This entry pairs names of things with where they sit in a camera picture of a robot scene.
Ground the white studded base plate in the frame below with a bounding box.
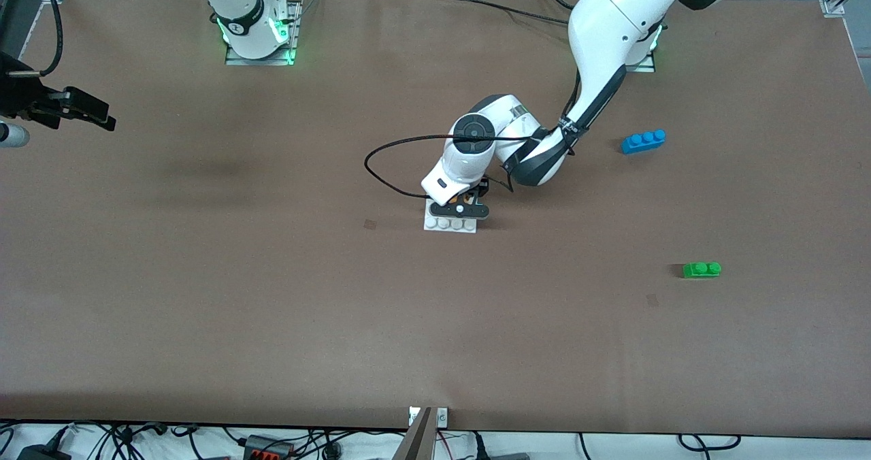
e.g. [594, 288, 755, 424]
[423, 198, 478, 234]

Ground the blue three-stud block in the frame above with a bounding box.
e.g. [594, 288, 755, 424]
[621, 129, 667, 154]

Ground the black box with orange buttons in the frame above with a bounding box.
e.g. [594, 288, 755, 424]
[244, 435, 295, 460]

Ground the black power adapter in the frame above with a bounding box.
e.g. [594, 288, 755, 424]
[17, 445, 72, 460]

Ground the black cable on table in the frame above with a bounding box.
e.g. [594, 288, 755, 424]
[435, 0, 572, 25]

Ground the grey camera stand post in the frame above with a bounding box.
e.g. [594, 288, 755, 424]
[393, 407, 438, 460]

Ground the black looped floor cable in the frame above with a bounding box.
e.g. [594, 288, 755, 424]
[677, 434, 742, 453]

